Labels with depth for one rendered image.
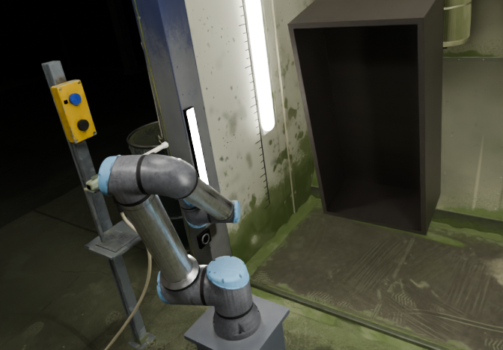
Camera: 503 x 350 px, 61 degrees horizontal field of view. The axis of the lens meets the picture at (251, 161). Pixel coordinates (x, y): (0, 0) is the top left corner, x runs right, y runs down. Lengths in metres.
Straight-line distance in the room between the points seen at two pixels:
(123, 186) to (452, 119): 2.63
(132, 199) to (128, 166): 0.11
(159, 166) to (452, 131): 2.54
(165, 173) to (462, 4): 2.38
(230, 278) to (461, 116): 2.30
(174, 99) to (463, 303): 1.94
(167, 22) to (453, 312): 2.14
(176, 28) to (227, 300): 1.31
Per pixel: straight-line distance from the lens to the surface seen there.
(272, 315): 1.81
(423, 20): 1.87
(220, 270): 1.63
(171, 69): 2.21
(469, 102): 3.43
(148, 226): 1.38
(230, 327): 1.72
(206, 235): 2.54
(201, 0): 2.39
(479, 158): 3.34
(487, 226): 3.33
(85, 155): 2.16
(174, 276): 1.60
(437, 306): 2.74
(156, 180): 1.21
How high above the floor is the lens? 1.91
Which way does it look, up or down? 24 degrees down
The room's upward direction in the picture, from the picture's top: 8 degrees counter-clockwise
